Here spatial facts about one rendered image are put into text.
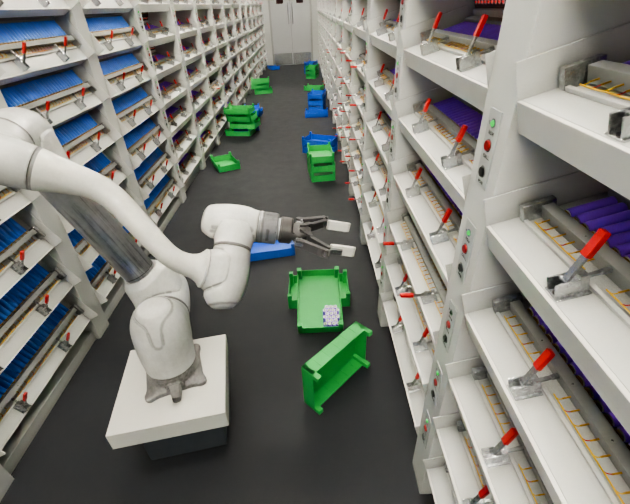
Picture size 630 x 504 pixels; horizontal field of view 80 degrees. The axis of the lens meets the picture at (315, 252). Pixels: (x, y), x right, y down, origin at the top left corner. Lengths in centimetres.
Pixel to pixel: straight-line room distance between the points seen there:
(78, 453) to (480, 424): 129
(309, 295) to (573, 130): 147
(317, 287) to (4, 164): 128
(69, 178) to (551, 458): 103
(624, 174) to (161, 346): 107
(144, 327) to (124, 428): 29
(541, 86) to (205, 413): 109
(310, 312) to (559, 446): 130
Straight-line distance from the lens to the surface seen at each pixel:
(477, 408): 88
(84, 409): 176
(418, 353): 121
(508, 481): 82
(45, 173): 102
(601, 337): 51
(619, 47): 66
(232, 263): 99
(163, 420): 125
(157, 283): 129
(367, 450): 141
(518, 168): 65
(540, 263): 60
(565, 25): 62
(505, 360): 71
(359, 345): 157
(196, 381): 128
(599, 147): 47
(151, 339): 117
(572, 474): 63
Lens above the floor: 124
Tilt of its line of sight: 33 degrees down
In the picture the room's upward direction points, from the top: 3 degrees counter-clockwise
